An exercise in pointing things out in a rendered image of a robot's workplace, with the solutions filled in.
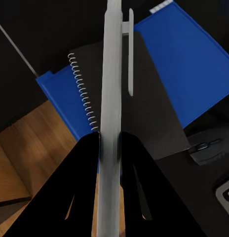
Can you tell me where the keyboard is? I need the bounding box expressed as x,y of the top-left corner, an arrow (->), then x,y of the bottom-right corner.
215,179 -> 229,215

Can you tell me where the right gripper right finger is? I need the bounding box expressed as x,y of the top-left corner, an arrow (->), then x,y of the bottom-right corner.
121,131 -> 207,237

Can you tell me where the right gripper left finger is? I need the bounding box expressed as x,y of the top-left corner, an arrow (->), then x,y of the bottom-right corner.
3,131 -> 100,237

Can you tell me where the notebook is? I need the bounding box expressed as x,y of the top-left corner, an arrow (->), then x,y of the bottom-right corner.
69,31 -> 191,174

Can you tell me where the folder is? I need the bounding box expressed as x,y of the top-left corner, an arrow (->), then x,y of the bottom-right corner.
36,0 -> 229,141

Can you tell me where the pen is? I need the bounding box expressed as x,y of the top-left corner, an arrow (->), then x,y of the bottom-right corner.
96,0 -> 134,237

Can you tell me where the mouse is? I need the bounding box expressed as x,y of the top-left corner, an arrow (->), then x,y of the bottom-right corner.
186,121 -> 229,165

